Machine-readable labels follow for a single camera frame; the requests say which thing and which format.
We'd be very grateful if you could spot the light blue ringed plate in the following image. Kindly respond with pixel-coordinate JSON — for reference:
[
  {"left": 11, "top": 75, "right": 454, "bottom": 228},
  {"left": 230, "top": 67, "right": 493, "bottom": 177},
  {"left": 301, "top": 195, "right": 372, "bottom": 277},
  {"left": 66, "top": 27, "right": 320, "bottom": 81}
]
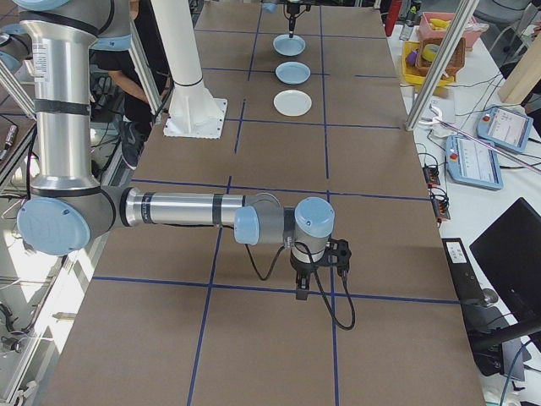
[{"left": 271, "top": 33, "right": 308, "bottom": 58}]

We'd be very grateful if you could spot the white ringed plate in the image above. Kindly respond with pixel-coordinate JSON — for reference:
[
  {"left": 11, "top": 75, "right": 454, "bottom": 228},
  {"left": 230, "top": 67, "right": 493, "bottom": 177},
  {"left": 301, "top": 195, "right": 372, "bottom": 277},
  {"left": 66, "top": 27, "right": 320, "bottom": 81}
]
[{"left": 272, "top": 89, "right": 314, "bottom": 118}]

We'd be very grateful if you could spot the bare person forearm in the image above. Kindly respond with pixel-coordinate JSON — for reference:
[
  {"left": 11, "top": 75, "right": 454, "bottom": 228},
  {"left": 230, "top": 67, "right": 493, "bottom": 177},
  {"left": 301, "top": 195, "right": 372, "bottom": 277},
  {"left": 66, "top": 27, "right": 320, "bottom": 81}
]
[{"left": 108, "top": 69, "right": 149, "bottom": 105}]

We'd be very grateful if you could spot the blue smooth plate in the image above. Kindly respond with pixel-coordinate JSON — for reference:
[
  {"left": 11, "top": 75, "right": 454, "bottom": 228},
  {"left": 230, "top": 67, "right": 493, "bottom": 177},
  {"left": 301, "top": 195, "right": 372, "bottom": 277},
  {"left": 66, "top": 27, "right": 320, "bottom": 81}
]
[{"left": 275, "top": 61, "right": 312, "bottom": 85}]

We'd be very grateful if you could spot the clear drink bottle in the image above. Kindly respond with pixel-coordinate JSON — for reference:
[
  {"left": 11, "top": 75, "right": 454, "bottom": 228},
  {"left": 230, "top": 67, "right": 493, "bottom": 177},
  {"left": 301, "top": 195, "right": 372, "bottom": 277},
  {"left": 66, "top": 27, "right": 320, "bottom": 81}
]
[{"left": 399, "top": 3, "right": 419, "bottom": 41}]

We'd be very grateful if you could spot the yellow plastic bin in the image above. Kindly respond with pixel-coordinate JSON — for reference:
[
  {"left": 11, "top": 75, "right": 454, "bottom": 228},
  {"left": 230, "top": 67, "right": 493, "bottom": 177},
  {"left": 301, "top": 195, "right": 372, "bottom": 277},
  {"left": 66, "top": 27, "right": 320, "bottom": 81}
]
[{"left": 400, "top": 40, "right": 456, "bottom": 89}]

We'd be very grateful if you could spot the pink plastic bin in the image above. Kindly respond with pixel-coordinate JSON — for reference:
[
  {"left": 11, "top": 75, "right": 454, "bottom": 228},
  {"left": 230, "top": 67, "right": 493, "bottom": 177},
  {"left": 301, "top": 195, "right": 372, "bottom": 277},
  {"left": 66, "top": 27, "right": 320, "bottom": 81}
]
[{"left": 418, "top": 11, "right": 484, "bottom": 48}]

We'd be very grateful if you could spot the black box with white label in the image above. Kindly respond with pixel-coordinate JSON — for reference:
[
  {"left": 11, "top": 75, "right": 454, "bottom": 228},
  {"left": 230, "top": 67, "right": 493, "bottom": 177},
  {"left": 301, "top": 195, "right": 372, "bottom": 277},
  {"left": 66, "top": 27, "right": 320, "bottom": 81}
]
[{"left": 440, "top": 236, "right": 487, "bottom": 306}]

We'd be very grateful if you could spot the white plastic claw part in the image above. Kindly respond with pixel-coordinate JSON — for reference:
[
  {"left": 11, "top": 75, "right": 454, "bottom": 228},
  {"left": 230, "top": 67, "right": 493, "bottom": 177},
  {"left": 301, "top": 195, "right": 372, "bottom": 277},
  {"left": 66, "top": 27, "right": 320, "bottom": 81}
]
[{"left": 417, "top": 102, "right": 445, "bottom": 128}]

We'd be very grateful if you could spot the brown wicker basket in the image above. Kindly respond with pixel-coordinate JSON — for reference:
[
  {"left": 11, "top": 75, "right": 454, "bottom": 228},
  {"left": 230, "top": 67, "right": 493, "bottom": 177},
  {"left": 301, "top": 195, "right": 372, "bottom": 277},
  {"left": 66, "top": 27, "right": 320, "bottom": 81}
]
[{"left": 415, "top": 36, "right": 467, "bottom": 82}]

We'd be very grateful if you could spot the person in black clothes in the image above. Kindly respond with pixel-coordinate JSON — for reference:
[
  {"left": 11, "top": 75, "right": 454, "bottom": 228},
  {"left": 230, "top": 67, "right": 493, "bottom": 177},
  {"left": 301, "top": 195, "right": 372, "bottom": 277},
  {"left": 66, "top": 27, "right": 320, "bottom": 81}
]
[{"left": 90, "top": 0, "right": 172, "bottom": 171}]

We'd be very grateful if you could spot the white side table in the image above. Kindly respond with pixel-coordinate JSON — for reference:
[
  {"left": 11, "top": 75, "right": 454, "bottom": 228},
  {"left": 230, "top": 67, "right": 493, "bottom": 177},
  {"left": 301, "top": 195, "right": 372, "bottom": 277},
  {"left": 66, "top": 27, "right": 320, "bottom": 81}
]
[{"left": 382, "top": 0, "right": 541, "bottom": 406}]

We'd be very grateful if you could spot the blue grey teach pendant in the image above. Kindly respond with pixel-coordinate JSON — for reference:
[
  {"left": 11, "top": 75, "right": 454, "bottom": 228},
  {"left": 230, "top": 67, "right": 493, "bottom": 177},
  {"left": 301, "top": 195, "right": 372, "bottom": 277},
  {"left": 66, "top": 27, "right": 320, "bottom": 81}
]
[
  {"left": 445, "top": 134, "right": 505, "bottom": 190},
  {"left": 474, "top": 105, "right": 534, "bottom": 153}
]

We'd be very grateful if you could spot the black laptop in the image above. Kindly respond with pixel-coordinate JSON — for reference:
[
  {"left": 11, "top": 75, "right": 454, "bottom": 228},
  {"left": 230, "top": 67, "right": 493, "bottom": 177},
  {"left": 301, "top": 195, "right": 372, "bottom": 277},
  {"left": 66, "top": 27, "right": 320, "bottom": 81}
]
[{"left": 468, "top": 196, "right": 541, "bottom": 319}]

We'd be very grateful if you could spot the grey office chair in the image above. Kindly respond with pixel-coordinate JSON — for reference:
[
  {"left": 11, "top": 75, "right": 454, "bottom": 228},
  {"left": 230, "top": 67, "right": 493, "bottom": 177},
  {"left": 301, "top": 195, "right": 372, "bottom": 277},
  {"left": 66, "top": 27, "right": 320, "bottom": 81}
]
[{"left": 472, "top": 0, "right": 541, "bottom": 29}]

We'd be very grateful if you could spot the thin pink rod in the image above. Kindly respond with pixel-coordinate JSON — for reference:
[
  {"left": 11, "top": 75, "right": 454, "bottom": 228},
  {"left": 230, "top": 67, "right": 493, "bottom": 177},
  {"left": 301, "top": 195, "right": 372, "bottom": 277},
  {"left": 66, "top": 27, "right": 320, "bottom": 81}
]
[{"left": 434, "top": 118, "right": 541, "bottom": 174}]

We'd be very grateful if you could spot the light wooden plank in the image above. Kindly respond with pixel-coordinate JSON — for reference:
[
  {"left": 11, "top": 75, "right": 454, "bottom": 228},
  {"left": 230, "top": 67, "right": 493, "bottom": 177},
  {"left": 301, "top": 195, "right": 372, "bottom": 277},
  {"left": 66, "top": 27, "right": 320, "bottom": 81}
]
[{"left": 500, "top": 25, "right": 541, "bottom": 106}]

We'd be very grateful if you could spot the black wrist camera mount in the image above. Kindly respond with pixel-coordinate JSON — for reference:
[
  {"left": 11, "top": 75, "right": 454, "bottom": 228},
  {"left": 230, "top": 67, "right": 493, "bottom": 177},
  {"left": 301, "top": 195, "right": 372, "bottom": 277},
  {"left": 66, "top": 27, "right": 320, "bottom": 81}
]
[{"left": 314, "top": 238, "right": 353, "bottom": 274}]

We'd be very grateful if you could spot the black camera cable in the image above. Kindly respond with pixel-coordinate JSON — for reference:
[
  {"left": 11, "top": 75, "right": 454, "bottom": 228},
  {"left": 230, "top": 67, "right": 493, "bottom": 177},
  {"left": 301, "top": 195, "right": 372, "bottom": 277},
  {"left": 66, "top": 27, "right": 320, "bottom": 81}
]
[{"left": 310, "top": 253, "right": 357, "bottom": 332}]

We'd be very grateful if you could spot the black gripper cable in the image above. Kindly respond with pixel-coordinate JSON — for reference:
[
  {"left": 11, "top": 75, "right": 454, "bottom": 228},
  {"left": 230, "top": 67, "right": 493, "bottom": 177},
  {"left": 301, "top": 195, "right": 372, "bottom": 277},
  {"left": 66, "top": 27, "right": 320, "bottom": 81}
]
[{"left": 243, "top": 241, "right": 289, "bottom": 282}]

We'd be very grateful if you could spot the white post with square base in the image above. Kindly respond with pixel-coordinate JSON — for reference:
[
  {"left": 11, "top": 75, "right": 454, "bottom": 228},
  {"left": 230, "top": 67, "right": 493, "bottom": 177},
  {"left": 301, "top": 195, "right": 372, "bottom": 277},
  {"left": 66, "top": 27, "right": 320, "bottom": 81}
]
[{"left": 150, "top": 0, "right": 228, "bottom": 140}]

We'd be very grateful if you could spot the black cable hub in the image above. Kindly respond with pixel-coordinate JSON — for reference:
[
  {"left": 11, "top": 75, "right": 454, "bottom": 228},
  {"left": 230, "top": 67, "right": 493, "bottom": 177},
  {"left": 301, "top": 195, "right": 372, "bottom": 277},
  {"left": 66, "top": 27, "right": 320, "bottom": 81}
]
[
  {"left": 429, "top": 195, "right": 452, "bottom": 224},
  {"left": 423, "top": 164, "right": 442, "bottom": 188}
]

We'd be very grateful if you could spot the aluminium profile post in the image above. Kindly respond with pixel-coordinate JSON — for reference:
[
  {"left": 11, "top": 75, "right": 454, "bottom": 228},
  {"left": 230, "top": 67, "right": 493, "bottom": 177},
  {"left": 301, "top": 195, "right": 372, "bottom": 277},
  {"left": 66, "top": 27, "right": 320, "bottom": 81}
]
[{"left": 404, "top": 0, "right": 481, "bottom": 133}]

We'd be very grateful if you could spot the blue cable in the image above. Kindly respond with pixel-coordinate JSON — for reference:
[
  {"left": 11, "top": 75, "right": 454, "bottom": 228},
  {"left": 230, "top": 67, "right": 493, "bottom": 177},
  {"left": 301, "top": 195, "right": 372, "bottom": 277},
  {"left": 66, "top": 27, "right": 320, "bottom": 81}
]
[{"left": 500, "top": 337, "right": 534, "bottom": 406}]

